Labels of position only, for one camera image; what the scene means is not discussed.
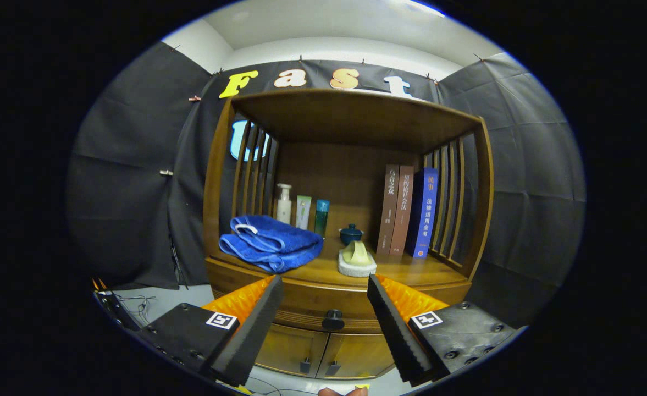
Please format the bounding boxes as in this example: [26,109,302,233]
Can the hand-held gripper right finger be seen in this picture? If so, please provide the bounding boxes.
[367,273,524,386]

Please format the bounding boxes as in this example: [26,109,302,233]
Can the wooden cabinet door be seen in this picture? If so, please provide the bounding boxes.
[317,332,398,380]
[255,323,329,377]

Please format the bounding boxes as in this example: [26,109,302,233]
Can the blue book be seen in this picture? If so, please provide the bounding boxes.
[410,168,439,259]

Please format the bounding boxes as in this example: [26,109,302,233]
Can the white green tube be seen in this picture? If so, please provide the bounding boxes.
[296,195,312,230]

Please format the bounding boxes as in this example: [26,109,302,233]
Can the dark blue lidded teacup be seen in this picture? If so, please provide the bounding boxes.
[339,224,363,246]

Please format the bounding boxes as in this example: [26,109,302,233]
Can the wooden countertop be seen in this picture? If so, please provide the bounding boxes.
[208,236,473,288]

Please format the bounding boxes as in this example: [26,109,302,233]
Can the folded blue towel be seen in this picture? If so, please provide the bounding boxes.
[218,214,324,274]

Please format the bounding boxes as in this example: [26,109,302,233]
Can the thin floor cable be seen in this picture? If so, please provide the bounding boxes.
[246,379,302,396]

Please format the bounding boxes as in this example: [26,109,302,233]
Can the wooden cabinet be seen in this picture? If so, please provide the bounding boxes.
[202,88,494,380]

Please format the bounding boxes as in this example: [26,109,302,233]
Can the white pump bottle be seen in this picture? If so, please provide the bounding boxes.
[276,183,293,225]

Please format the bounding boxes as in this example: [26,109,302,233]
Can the wooden drawer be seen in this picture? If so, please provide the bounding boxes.
[207,258,472,334]

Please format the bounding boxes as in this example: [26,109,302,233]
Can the green white scrub brush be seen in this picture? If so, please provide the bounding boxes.
[338,240,378,278]

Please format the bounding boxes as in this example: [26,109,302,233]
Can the dark brown book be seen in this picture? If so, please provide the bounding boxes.
[376,164,400,256]

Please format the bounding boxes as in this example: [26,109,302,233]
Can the thin black cable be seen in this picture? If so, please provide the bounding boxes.
[117,294,156,325]

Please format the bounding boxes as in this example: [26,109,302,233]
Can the teal bottle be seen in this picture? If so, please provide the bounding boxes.
[315,199,330,238]

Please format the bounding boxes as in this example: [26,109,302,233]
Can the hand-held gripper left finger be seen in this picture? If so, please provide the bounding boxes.
[136,275,284,387]

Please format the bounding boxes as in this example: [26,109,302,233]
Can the reddish brown book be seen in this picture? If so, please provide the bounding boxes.
[389,165,415,258]

